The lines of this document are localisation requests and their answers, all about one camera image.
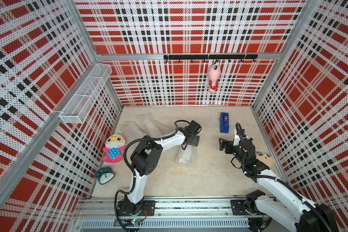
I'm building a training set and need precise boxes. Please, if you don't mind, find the owl plush toy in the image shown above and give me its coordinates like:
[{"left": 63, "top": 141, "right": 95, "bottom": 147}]
[{"left": 102, "top": 133, "right": 126, "bottom": 163}]

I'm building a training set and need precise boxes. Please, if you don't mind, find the doll head plush toy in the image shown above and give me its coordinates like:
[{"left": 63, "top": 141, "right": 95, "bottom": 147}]
[{"left": 256, "top": 152, "right": 276, "bottom": 168}]

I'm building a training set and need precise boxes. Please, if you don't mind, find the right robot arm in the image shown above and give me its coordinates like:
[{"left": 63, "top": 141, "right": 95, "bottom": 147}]
[{"left": 218, "top": 132, "right": 338, "bottom": 232}]

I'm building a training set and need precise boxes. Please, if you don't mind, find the metal base rail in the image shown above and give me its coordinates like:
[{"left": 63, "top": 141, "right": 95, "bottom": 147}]
[{"left": 75, "top": 196, "right": 314, "bottom": 232}]

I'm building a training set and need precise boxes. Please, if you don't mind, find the clear wall shelf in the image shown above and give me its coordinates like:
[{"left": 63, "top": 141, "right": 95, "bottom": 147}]
[{"left": 60, "top": 63, "right": 112, "bottom": 124}]

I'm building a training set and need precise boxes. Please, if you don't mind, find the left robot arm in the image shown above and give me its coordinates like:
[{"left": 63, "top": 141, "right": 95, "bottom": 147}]
[{"left": 123, "top": 120, "right": 202, "bottom": 206}]

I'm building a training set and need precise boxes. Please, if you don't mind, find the blue box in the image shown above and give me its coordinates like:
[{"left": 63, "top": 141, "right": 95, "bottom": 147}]
[{"left": 219, "top": 112, "right": 230, "bottom": 133}]

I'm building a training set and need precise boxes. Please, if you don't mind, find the teal alarm clock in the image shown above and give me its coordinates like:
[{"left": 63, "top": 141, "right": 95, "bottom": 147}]
[{"left": 95, "top": 166, "right": 115, "bottom": 185}]

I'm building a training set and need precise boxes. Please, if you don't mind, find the pink hanging plush toy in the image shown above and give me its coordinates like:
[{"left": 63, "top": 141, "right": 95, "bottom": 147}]
[{"left": 207, "top": 62, "right": 221, "bottom": 93}]

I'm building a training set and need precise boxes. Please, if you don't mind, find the black hook rail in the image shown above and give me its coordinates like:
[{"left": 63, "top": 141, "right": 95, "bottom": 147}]
[{"left": 163, "top": 54, "right": 258, "bottom": 61}]

